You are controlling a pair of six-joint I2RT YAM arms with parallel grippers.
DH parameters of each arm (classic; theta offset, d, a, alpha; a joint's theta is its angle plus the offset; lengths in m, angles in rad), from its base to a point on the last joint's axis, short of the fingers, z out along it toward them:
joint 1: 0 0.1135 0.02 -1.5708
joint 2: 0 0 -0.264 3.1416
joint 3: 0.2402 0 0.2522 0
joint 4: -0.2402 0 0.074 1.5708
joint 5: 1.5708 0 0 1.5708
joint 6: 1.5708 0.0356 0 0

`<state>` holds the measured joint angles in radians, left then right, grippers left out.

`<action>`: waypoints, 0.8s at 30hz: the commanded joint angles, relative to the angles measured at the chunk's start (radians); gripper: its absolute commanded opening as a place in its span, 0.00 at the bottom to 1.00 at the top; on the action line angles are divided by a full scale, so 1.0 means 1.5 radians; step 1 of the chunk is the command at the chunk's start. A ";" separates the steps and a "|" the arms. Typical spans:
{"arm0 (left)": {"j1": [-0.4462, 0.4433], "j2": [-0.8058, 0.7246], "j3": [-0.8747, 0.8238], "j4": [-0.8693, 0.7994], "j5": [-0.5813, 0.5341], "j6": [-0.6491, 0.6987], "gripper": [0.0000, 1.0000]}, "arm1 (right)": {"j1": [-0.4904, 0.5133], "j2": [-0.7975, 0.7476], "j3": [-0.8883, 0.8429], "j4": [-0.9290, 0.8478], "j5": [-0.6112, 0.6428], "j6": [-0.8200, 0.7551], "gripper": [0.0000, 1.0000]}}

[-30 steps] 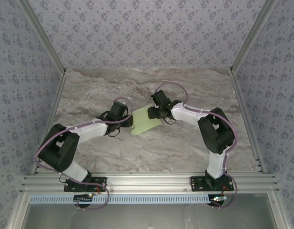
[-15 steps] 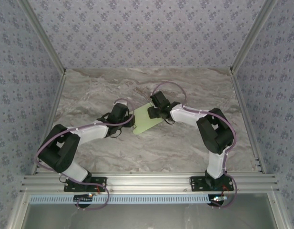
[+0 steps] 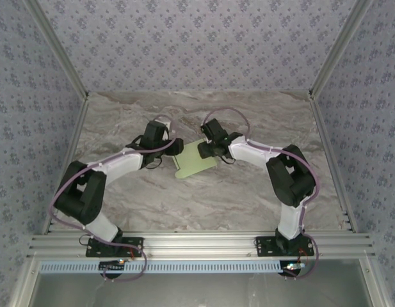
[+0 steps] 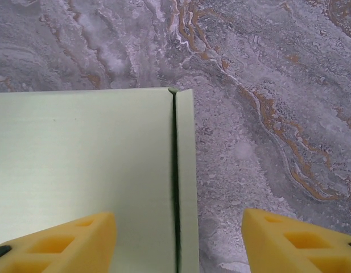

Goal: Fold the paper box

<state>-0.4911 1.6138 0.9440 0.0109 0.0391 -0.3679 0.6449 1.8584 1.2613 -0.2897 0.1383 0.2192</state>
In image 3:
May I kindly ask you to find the light green paper box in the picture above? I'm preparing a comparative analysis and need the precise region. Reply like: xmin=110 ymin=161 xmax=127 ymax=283
xmin=173 ymin=139 xmax=218 ymax=180

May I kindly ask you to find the small black controller board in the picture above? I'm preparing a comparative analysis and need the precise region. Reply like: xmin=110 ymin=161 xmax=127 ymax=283
xmin=99 ymin=259 xmax=127 ymax=272
xmin=280 ymin=260 xmax=309 ymax=276

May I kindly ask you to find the grey metal sheet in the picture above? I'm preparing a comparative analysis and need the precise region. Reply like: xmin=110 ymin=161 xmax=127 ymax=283
xmin=33 ymin=273 xmax=371 ymax=307

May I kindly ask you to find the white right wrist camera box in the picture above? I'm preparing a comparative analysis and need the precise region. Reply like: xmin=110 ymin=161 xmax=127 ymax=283
xmin=202 ymin=122 xmax=214 ymax=145

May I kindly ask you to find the aluminium table side rail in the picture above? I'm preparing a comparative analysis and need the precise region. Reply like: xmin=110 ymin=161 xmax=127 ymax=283
xmin=42 ymin=94 xmax=89 ymax=236
xmin=309 ymin=92 xmax=358 ymax=233

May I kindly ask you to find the aluminium mounting rail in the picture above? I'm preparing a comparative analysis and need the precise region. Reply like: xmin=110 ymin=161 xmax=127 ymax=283
xmin=26 ymin=232 xmax=376 ymax=258

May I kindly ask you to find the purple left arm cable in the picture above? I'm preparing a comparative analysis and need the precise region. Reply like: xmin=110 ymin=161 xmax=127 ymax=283
xmin=49 ymin=114 xmax=149 ymax=283

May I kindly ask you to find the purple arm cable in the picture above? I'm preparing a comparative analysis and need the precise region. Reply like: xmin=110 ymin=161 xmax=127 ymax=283
xmin=49 ymin=114 xmax=149 ymax=283
xmin=203 ymin=107 xmax=321 ymax=281

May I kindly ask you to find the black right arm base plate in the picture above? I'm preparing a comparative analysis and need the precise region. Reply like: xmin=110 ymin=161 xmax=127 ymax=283
xmin=255 ymin=236 xmax=314 ymax=258

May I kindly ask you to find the slotted grey cable duct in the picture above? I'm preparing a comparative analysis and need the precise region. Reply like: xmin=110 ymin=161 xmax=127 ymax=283
xmin=39 ymin=259 xmax=283 ymax=274

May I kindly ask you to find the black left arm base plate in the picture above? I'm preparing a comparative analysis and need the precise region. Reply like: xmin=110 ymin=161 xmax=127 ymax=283
xmin=85 ymin=237 xmax=144 ymax=258

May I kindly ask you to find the aluminium frame post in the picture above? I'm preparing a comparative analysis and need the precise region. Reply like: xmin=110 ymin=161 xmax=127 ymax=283
xmin=308 ymin=0 xmax=374 ymax=100
xmin=24 ymin=0 xmax=90 ymax=100

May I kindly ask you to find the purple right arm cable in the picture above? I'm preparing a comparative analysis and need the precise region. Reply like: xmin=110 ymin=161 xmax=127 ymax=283
xmin=203 ymin=107 xmax=321 ymax=281

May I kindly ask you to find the aluminium frame leg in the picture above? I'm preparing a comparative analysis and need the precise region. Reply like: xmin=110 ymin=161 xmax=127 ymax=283
xmin=360 ymin=257 xmax=390 ymax=307
xmin=10 ymin=257 xmax=41 ymax=307

